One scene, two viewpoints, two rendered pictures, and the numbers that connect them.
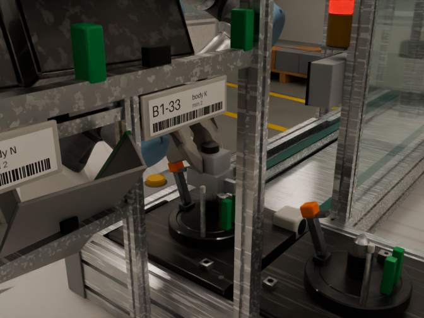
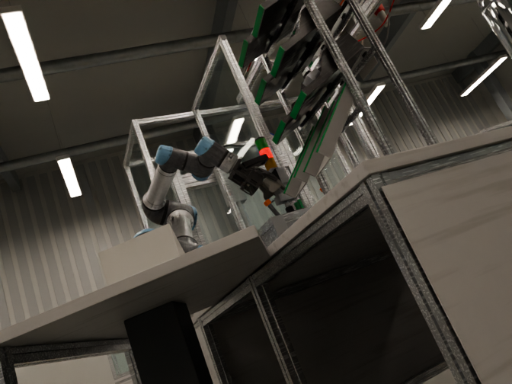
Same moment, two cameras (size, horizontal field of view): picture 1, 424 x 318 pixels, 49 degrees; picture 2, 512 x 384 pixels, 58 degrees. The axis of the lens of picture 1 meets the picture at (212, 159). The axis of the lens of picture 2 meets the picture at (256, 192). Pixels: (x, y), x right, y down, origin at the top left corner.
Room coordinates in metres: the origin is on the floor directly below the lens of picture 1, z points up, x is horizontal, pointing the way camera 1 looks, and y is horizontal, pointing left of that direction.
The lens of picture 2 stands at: (0.12, 1.55, 0.62)
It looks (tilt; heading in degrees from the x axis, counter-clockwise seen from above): 17 degrees up; 293
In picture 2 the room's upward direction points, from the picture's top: 23 degrees counter-clockwise
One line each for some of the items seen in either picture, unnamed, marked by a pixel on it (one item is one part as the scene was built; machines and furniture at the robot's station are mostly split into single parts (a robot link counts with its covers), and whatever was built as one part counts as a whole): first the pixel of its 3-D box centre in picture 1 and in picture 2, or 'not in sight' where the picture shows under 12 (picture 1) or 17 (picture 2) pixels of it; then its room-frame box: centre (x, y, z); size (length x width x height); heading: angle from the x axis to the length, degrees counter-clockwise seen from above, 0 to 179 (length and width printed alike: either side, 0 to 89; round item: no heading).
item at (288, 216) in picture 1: (290, 223); not in sight; (0.70, -0.13, 0.97); 0.05 x 0.05 x 0.04; 51
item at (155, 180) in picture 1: (156, 182); not in sight; (0.89, 0.12, 0.96); 0.04 x 0.04 x 0.02
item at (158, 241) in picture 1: (210, 231); not in sight; (0.69, 0.00, 0.96); 0.24 x 0.24 x 0.02; 51
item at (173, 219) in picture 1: (210, 221); not in sight; (0.69, 0.00, 0.98); 0.14 x 0.14 x 0.02
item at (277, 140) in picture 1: (233, 180); (240, 268); (1.00, -0.05, 0.91); 0.89 x 0.06 x 0.11; 141
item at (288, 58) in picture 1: (301, 64); not in sight; (6.49, -1.24, 0.20); 1.20 x 0.80 x 0.41; 43
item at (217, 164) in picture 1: (214, 166); (284, 193); (0.68, 0.00, 1.08); 0.08 x 0.04 x 0.07; 51
